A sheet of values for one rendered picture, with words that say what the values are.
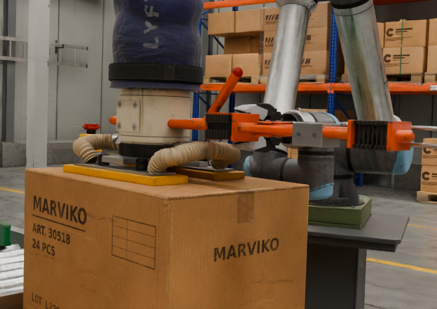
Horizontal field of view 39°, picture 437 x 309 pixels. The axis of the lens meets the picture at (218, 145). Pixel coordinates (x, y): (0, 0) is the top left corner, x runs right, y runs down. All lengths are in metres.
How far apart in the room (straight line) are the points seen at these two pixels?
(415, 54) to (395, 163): 6.95
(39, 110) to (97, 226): 3.70
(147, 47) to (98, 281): 0.52
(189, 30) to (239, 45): 9.62
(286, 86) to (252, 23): 8.70
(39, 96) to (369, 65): 3.54
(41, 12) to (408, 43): 5.44
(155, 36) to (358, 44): 0.65
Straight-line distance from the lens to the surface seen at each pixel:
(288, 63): 1.68
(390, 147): 1.07
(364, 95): 1.90
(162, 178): 1.31
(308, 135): 1.17
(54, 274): 1.55
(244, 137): 1.30
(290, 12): 1.74
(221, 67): 10.67
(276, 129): 1.21
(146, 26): 1.42
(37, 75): 5.02
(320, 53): 9.51
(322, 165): 1.53
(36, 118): 5.01
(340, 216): 2.02
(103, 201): 1.33
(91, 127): 2.51
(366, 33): 1.81
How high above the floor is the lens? 1.10
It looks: 3 degrees down
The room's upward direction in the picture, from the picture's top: 2 degrees clockwise
